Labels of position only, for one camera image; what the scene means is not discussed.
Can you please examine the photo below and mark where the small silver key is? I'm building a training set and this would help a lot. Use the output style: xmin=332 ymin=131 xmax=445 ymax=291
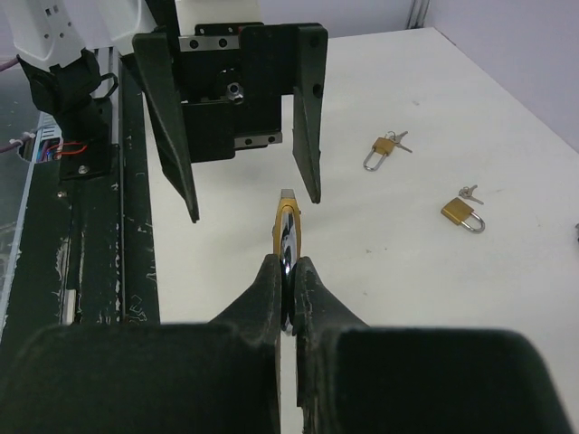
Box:
xmin=459 ymin=184 xmax=483 ymax=204

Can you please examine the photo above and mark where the left aluminium frame post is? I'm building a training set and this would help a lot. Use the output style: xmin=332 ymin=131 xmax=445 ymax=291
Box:
xmin=406 ymin=0 xmax=431 ymax=30

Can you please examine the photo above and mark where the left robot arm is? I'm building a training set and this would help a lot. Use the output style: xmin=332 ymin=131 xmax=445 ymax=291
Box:
xmin=2 ymin=1 xmax=328 ymax=221

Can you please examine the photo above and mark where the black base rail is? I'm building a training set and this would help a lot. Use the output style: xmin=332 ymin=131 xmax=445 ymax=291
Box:
xmin=1 ymin=48 xmax=160 ymax=354

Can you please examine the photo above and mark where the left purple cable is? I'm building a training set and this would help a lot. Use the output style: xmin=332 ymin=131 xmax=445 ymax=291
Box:
xmin=0 ymin=56 xmax=37 ymax=157

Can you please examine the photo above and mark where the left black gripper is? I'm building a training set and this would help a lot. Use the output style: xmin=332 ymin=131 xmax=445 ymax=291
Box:
xmin=133 ymin=23 xmax=328 ymax=222

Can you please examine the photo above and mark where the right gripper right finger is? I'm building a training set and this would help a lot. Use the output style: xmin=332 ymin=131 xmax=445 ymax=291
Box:
xmin=293 ymin=258 xmax=572 ymax=433

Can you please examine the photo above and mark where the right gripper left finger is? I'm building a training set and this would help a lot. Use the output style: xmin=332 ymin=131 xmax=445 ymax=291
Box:
xmin=1 ymin=254 xmax=281 ymax=433

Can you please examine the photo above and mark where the large brass padlock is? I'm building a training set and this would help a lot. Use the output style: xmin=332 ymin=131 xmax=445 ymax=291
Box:
xmin=272 ymin=189 xmax=301 ymax=335

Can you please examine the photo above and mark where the small brass padlock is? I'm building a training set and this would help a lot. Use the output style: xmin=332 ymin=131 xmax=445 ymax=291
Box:
xmin=363 ymin=130 xmax=413 ymax=172
xmin=441 ymin=197 xmax=486 ymax=233

